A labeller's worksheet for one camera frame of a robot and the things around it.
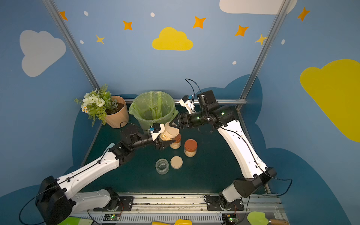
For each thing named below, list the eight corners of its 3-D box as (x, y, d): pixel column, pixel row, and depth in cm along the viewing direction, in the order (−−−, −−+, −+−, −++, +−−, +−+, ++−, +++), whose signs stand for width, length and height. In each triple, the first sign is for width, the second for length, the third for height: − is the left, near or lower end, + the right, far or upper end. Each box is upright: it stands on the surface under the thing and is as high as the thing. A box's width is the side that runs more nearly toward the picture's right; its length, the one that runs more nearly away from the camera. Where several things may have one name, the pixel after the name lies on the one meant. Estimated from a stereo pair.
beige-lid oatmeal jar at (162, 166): (156, 174, 86) (154, 171, 81) (157, 162, 91) (156, 158, 86) (168, 174, 86) (167, 171, 81) (169, 162, 91) (168, 158, 86)
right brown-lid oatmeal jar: (184, 156, 93) (184, 150, 85) (183, 145, 98) (184, 138, 90) (196, 156, 93) (197, 150, 85) (195, 146, 98) (196, 139, 90)
